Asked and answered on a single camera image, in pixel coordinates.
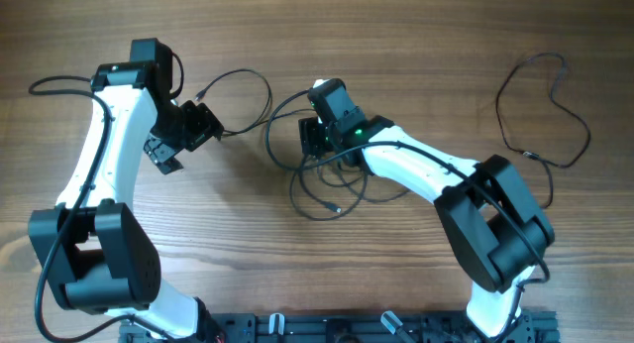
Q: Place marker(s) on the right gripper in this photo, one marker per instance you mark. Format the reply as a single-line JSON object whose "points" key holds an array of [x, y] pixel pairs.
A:
{"points": [[311, 142]]}

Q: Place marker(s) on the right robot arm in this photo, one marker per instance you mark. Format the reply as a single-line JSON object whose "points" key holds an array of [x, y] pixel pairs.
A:
{"points": [[497, 230]]}

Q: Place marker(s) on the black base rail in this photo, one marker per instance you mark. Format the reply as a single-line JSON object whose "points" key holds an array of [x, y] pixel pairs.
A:
{"points": [[441, 326]]}

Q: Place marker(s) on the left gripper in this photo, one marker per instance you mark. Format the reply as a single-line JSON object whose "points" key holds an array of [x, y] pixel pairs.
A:
{"points": [[205, 125]]}

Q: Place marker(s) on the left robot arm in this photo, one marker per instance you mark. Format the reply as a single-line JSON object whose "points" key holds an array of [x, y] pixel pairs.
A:
{"points": [[94, 253]]}

